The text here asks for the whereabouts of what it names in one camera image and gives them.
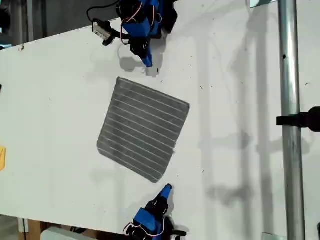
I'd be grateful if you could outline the grey striped towel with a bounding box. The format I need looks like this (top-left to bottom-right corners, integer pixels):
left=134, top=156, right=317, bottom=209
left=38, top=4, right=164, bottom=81
left=96, top=76, right=191, bottom=185

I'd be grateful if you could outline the wooden table leg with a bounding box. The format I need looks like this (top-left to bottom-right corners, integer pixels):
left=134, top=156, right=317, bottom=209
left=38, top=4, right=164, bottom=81
left=17, top=217, right=43, bottom=240

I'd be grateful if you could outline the yellow object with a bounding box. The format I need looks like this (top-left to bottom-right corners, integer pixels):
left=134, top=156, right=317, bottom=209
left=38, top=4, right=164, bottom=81
left=0, top=145, right=7, bottom=172

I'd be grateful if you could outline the white box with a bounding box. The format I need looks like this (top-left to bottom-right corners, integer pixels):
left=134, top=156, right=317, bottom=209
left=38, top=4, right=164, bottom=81
left=39, top=226, right=99, bottom=240

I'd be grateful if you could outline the steel post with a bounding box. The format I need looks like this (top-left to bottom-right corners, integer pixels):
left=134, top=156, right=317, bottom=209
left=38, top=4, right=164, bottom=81
left=276, top=0, right=307, bottom=240

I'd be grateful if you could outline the black clamp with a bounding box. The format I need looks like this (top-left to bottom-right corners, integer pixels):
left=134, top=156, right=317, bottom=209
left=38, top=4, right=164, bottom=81
left=275, top=106, right=320, bottom=133

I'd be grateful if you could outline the gripper camera cable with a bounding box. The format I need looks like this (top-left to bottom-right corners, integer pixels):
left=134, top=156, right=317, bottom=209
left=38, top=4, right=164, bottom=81
left=86, top=0, right=121, bottom=21

